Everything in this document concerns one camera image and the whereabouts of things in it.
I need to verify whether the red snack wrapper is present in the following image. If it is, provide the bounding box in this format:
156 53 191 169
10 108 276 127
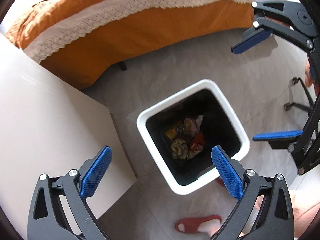
189 132 204 156

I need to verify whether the white square trash bin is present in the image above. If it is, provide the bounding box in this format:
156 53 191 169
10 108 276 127
136 79 250 195

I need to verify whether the person right hand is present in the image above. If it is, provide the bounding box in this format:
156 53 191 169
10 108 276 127
304 60 319 95

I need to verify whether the red slipper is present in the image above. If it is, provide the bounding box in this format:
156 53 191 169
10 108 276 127
175 215 222 236
215 177 226 187

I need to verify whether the black chair base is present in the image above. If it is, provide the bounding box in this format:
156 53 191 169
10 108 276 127
283 77 315 115

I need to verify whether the white bedside cabinet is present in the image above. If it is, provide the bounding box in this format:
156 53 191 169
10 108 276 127
1 37 136 238

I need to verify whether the black bed leg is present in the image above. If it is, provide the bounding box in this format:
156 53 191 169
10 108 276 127
118 61 127 71

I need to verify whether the orange bed cover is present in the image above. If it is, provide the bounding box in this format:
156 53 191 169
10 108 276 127
5 0 255 89

